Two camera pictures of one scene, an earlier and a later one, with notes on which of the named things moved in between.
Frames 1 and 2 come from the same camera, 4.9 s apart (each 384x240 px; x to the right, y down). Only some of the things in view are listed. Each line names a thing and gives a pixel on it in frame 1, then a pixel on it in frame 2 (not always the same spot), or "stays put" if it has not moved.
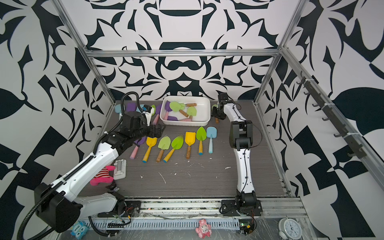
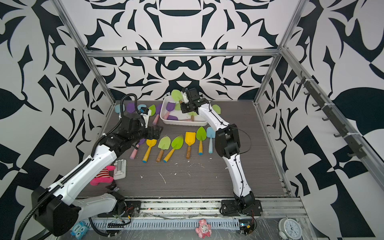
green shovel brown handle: [176, 106] to [176, 95]
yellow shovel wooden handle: [190, 140] stays put
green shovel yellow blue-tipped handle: [201, 135] stays put
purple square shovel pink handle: [131, 107] stays put
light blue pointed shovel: [211, 133] stays put
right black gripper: [214, 109] to [183, 108]
